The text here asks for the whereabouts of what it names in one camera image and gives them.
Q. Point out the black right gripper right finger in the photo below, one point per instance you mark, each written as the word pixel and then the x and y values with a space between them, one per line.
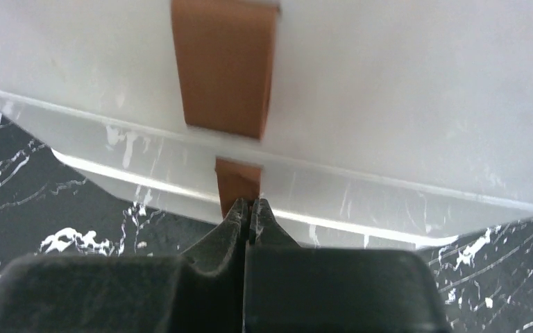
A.
pixel 290 288

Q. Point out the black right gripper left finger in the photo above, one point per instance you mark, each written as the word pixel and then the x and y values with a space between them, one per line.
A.
pixel 199 290

